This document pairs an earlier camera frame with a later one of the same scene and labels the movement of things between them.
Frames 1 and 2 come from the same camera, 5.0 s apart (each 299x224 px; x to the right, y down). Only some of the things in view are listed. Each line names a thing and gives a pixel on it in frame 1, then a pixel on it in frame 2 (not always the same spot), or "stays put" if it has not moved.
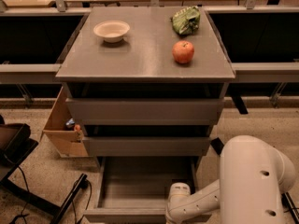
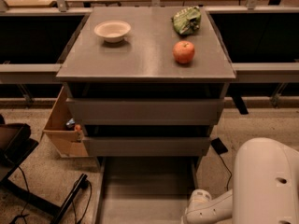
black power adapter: [218, 146] stays put
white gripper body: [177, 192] → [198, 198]
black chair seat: [15, 146] stays put
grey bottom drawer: [135, 189] stays put
